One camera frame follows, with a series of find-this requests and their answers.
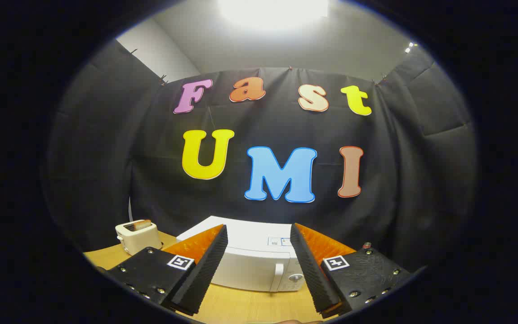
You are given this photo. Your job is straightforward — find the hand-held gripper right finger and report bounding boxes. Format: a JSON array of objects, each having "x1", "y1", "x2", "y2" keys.
[{"x1": 290, "y1": 223, "x2": 421, "y2": 319}]

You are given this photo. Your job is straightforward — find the white microwave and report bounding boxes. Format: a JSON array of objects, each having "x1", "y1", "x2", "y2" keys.
[{"x1": 176, "y1": 216, "x2": 307, "y2": 292}]

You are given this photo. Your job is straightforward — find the white toaster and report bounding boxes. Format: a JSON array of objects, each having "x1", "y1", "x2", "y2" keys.
[{"x1": 115, "y1": 220, "x2": 162, "y2": 256}]

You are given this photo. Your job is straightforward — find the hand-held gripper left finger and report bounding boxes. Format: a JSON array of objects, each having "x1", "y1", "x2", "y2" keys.
[{"x1": 106, "y1": 224, "x2": 229, "y2": 316}]

